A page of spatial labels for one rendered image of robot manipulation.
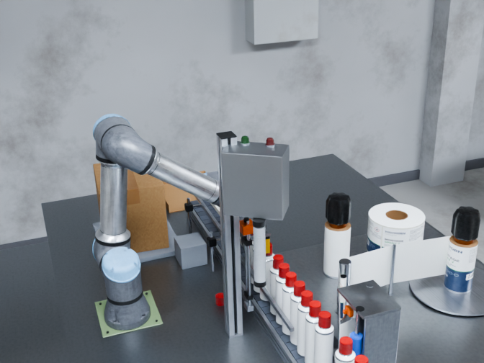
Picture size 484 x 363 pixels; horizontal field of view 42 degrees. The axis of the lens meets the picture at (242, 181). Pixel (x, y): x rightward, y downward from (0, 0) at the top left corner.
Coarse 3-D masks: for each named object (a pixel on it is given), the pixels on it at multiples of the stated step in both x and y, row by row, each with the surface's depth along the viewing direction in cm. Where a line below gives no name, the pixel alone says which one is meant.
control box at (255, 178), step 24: (240, 144) 173; (264, 144) 173; (240, 168) 169; (264, 168) 167; (288, 168) 174; (240, 192) 172; (264, 192) 170; (288, 192) 177; (240, 216) 175; (264, 216) 173
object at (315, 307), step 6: (312, 306) 170; (318, 306) 170; (312, 312) 171; (318, 312) 171; (306, 318) 172; (312, 318) 171; (306, 324) 173; (312, 324) 171; (306, 330) 174; (312, 330) 172; (306, 336) 175; (312, 336) 173; (306, 342) 175; (312, 342) 174; (306, 348) 176; (312, 348) 175; (306, 354) 177; (312, 354) 175; (306, 360) 178; (312, 360) 176
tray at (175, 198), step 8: (168, 184) 304; (168, 192) 296; (176, 192) 296; (184, 192) 296; (168, 200) 289; (176, 200) 288; (184, 200) 288; (192, 200) 288; (168, 208) 278; (176, 208) 281
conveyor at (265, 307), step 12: (192, 204) 274; (204, 216) 264; (216, 216) 263; (216, 228) 254; (252, 288) 215; (264, 312) 202; (276, 324) 196; (288, 336) 191; (288, 348) 186; (300, 360) 181
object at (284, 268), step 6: (282, 264) 190; (288, 264) 190; (282, 270) 188; (288, 270) 189; (282, 276) 189; (276, 282) 191; (282, 282) 189; (276, 288) 192; (276, 294) 192; (276, 300) 194; (276, 312) 195; (276, 318) 196
